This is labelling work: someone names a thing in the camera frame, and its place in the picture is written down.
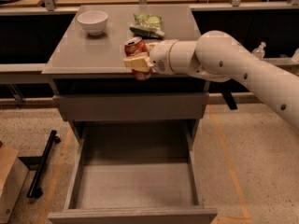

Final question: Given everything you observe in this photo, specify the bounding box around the grey metal rail shelf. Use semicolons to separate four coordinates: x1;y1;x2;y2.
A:
0;58;299;84

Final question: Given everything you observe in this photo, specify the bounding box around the closed top drawer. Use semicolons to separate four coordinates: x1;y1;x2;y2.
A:
53;92;208;122

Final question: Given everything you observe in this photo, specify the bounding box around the open middle drawer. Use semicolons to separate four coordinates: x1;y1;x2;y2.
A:
48;120;218;224

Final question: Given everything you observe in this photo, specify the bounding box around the green chip bag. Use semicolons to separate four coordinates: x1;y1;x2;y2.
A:
130;13;165;39

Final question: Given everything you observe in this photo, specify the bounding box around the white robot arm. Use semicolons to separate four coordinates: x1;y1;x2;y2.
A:
123;31;299;129

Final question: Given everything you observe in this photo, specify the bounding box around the grey drawer cabinet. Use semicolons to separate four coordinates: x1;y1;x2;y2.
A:
43;5;208;137

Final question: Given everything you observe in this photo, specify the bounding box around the clear sanitizer bottle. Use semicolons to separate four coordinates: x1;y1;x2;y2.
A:
251;42;266;60

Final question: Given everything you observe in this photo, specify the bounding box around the wooden box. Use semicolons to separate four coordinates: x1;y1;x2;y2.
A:
0;144;28;224

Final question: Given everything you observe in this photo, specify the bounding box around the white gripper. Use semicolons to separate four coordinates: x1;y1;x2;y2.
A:
123;39;177;75

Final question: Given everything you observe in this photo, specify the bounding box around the black metal bar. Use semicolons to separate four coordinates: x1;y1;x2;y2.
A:
26;130;61;199

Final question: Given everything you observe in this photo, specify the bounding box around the red coke can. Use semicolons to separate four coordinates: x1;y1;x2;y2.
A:
124;36;153;81

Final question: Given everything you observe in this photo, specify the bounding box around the white bowl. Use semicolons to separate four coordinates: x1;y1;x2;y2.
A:
77;10;108;35

